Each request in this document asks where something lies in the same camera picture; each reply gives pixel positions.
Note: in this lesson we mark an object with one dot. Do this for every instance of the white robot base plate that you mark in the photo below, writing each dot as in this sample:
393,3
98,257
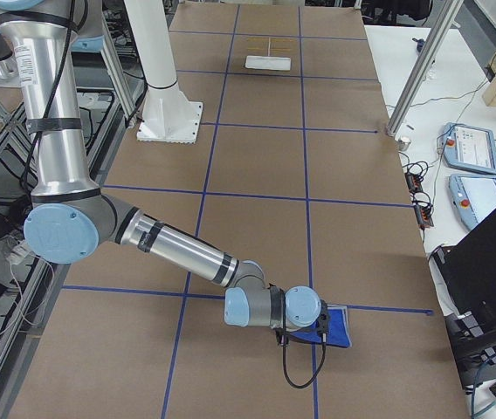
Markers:
164,123

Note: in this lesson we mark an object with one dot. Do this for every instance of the blue towel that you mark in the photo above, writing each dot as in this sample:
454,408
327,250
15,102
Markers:
338,334

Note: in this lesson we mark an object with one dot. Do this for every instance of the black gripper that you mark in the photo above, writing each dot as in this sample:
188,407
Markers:
325,315

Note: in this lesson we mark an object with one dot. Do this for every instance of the upper teach pendant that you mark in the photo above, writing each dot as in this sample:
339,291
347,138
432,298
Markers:
469,148

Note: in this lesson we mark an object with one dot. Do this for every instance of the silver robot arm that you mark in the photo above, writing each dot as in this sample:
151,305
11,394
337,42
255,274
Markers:
71,216

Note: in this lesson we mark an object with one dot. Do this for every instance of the teach pendant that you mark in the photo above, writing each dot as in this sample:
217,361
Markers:
469,148
474,197

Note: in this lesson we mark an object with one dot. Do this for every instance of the lower teach pendant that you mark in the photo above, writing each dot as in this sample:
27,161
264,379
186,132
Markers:
474,197

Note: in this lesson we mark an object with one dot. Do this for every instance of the black monitor on stand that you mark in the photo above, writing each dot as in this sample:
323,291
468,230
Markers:
469,271

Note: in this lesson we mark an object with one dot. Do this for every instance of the aluminium frame post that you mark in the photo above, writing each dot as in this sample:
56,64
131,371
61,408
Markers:
423,63

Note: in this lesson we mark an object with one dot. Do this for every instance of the black usb hub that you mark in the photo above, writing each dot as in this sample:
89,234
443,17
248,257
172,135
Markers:
423,217
413,182

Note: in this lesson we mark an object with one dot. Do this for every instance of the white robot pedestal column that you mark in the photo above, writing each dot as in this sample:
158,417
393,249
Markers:
151,35

